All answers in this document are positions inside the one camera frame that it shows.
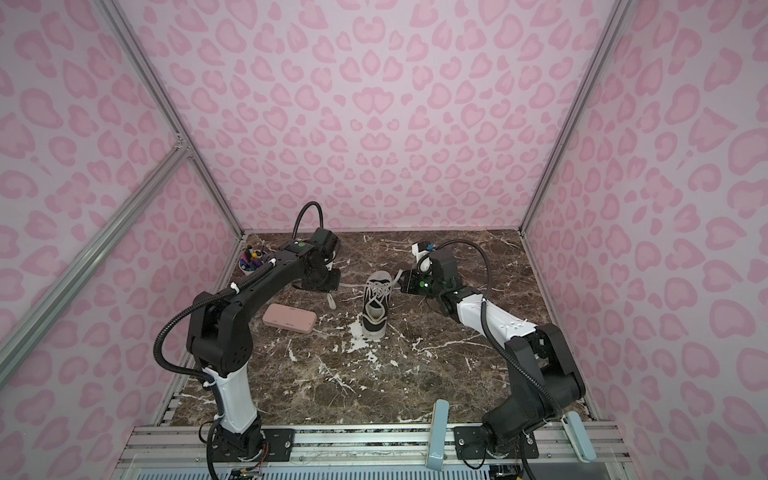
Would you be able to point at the light blue clamp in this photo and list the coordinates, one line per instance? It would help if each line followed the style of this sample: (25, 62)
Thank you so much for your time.
(437, 435)
(578, 437)

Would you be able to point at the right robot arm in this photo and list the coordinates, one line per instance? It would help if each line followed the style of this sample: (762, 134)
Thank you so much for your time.
(543, 375)

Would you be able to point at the white shoelace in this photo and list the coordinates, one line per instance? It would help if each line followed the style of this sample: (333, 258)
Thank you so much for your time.
(380, 282)

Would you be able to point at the light blue clamp right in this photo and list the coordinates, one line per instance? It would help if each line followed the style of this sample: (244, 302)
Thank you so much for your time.
(578, 437)

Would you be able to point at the black white sneaker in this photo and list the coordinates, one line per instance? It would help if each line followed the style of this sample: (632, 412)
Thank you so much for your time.
(374, 315)

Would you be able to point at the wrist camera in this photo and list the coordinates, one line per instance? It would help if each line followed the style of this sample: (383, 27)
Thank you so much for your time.
(428, 257)
(326, 242)

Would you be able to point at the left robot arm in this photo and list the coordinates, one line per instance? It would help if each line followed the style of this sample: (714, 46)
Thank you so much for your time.
(220, 340)

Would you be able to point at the aluminium rail base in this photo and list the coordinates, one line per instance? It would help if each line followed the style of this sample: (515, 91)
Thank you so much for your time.
(384, 451)

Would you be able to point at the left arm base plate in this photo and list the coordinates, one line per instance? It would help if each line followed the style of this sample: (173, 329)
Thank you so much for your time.
(271, 444)

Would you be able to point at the diagonal aluminium frame bar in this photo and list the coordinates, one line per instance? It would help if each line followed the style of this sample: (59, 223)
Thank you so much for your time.
(38, 321)

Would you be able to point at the pink rectangular case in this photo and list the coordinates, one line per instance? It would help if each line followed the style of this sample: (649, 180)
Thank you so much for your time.
(289, 318)

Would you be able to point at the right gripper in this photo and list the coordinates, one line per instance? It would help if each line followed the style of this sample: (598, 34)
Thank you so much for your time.
(411, 285)

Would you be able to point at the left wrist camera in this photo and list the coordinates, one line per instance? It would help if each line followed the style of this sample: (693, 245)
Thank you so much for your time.
(326, 242)

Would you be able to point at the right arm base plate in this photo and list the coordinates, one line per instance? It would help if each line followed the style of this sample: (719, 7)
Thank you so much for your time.
(476, 443)

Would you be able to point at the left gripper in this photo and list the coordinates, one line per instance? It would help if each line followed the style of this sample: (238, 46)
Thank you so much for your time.
(334, 284)

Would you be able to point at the light blue clamp centre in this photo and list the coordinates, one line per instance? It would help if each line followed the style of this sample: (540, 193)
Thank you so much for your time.
(437, 435)

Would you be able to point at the pens in cup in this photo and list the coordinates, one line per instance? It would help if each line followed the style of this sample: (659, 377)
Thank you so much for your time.
(252, 259)

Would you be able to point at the pink pen cup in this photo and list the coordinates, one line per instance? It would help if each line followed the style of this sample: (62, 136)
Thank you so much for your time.
(249, 264)

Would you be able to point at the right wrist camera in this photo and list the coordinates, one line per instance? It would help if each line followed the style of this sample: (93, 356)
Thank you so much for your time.
(428, 257)

